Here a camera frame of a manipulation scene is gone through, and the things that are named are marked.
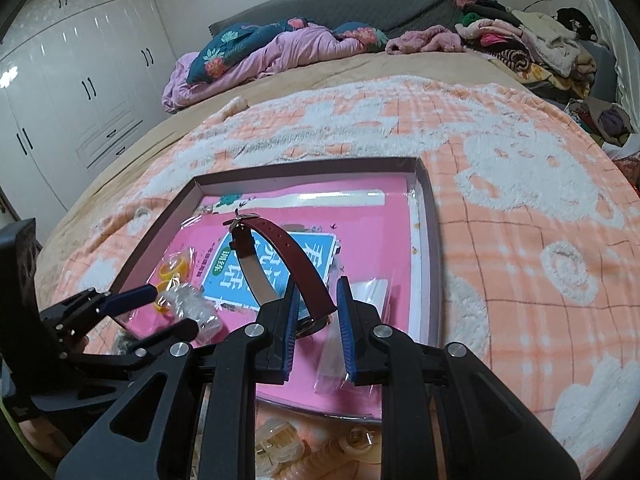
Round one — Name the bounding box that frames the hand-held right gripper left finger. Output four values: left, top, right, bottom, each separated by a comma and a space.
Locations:
55, 287, 303, 480

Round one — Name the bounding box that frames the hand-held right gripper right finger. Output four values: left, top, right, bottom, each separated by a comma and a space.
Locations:
336, 276, 583, 480

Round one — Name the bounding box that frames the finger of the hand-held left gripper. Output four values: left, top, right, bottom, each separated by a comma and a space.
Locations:
95, 284, 160, 318
67, 316, 201, 368

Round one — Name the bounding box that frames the yellow rings plastic bag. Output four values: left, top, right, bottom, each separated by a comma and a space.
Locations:
156, 251, 194, 312

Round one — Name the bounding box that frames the shallow cardboard box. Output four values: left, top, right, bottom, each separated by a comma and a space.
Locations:
107, 156, 443, 418

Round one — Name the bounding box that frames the peach spiral hair clip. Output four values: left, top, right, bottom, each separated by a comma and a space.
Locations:
277, 430, 384, 480

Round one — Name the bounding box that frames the clear beads plastic bag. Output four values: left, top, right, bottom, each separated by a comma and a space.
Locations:
165, 282, 224, 347

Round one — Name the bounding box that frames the small clear zip bag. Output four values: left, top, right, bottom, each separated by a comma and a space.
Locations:
314, 279, 392, 397

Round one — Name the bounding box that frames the cream claw hair clip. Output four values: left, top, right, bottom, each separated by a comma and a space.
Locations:
255, 416, 307, 467

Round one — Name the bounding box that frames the peach checked fleece blanket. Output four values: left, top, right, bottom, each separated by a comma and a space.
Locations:
37, 74, 637, 480

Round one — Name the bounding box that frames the white wardrobe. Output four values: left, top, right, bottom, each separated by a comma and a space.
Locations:
0, 0, 174, 217

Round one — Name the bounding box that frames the tan bed sheet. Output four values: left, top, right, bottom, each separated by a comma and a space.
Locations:
35, 49, 533, 273

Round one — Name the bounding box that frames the pink floral quilt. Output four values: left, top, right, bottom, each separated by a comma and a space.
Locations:
161, 16, 389, 114

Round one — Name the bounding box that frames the pink fluffy garment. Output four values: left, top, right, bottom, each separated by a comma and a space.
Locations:
385, 29, 467, 57

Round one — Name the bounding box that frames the grey padded headboard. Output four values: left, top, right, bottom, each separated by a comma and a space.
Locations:
207, 0, 464, 44

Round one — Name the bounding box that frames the dark clothes bundle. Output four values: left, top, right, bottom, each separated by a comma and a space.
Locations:
567, 96, 634, 147

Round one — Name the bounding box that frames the pile of mixed clothes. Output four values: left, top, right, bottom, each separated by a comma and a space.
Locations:
452, 0, 614, 107

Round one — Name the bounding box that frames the grey storage box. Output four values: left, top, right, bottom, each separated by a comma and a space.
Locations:
582, 39, 619, 106

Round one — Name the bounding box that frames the white curtain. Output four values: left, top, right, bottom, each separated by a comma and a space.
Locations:
581, 0, 640, 128

